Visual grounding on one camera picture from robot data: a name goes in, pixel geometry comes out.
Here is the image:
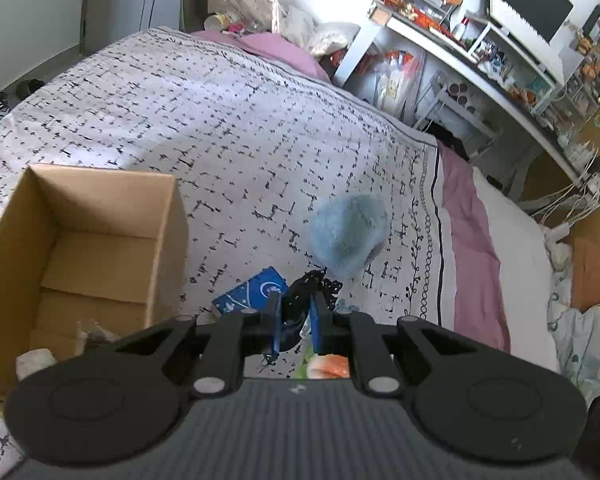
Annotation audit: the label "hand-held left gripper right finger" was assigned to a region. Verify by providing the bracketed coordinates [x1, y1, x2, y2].
[309, 291, 482, 399]

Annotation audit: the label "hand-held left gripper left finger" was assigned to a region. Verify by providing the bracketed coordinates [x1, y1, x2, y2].
[112, 291, 284, 398]

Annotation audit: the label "black lace cloth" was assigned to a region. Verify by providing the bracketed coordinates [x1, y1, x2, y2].
[281, 268, 344, 352]

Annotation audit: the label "blue fluffy plush toy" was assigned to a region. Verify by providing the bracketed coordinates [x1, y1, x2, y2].
[307, 194, 390, 278]

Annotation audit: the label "brown cardboard box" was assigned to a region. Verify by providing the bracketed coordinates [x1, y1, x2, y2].
[0, 164, 190, 411]

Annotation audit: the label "blue printed packet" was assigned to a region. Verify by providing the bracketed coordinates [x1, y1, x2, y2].
[212, 267, 291, 319]

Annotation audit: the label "grey crumpled cloth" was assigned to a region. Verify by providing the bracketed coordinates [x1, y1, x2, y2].
[76, 318, 119, 349]

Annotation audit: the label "white black-patterned blanket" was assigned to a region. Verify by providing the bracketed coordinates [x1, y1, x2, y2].
[0, 27, 455, 480]

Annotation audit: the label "white pillow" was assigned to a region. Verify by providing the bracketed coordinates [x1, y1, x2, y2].
[471, 166, 562, 373]

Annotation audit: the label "white crumpled cloth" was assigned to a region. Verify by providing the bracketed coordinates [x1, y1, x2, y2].
[14, 348, 59, 380]

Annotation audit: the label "clear bag of packets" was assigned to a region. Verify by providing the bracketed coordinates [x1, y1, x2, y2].
[364, 49, 425, 117]

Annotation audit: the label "white power strip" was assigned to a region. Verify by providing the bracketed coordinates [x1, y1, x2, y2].
[542, 221, 576, 246]

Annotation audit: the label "light blue patterned duvet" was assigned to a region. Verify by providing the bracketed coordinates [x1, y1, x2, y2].
[544, 255, 600, 403]

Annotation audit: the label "white plastic bag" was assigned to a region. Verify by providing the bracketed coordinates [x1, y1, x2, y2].
[280, 5, 363, 58]

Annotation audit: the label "white desk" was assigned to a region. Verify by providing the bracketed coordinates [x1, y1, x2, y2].
[331, 9, 600, 192]

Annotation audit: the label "white monitor riser shelf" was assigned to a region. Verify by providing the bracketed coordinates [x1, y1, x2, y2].
[467, 9, 557, 113]

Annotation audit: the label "dark shoes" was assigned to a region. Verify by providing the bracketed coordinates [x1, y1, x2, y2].
[0, 79, 47, 123]

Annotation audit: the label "white wire rack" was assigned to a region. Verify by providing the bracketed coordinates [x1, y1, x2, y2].
[413, 72, 497, 157]

